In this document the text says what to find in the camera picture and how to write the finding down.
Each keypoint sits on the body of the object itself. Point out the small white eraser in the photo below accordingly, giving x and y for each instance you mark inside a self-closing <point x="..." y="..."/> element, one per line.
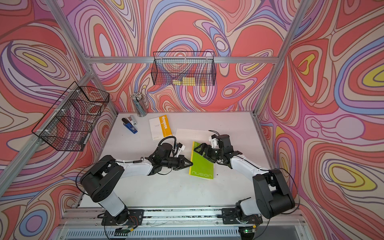
<point x="132" y="120"/>

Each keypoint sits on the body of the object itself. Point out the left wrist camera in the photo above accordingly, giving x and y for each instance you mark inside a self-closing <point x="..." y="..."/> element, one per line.
<point x="179" y="148"/>

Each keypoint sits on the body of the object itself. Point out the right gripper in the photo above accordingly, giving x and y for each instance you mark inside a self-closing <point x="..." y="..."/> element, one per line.
<point x="203" y="146"/>

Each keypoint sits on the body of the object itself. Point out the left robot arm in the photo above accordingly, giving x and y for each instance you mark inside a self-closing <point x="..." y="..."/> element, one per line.
<point x="100" y="180"/>

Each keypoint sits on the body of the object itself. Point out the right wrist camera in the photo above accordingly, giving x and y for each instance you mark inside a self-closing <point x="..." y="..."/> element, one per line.
<point x="214" y="141"/>

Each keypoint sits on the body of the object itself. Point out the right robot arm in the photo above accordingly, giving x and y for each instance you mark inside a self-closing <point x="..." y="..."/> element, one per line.
<point x="272" y="194"/>

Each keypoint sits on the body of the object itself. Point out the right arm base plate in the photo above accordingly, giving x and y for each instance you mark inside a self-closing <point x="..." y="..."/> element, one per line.
<point x="231" y="216"/>

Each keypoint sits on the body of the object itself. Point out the blue stapler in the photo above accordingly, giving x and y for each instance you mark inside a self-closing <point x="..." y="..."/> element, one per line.
<point x="129" y="125"/>

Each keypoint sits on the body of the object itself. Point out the mesh pencil cup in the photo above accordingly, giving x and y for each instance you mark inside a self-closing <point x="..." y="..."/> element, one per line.
<point x="138" y="101"/>

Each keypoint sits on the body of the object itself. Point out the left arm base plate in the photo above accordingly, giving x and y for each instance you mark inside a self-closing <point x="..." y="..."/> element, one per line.
<point x="130" y="217"/>

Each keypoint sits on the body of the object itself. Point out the wire basket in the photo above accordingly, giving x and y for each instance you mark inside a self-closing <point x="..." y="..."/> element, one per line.
<point x="173" y="65"/>
<point x="68" y="124"/>

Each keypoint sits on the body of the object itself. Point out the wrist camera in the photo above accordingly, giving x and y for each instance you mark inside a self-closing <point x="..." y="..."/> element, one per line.
<point x="179" y="148"/>
<point x="214" y="141"/>

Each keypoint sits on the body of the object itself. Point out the yellow sticky notes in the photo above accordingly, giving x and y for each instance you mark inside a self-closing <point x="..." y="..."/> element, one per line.
<point x="185" y="81"/>

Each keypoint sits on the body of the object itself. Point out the left wire basket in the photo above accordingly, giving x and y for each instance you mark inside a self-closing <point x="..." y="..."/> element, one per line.
<point x="68" y="124"/>

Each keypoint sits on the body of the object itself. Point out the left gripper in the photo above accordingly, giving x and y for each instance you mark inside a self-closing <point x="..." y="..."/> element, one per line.
<point x="183" y="159"/>

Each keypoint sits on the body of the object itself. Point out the orange cover notebook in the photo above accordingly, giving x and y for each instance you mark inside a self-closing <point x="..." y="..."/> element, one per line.
<point x="188" y="136"/>

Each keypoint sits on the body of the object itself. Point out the back wire basket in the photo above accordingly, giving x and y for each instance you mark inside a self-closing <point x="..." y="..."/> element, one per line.
<point x="173" y="65"/>

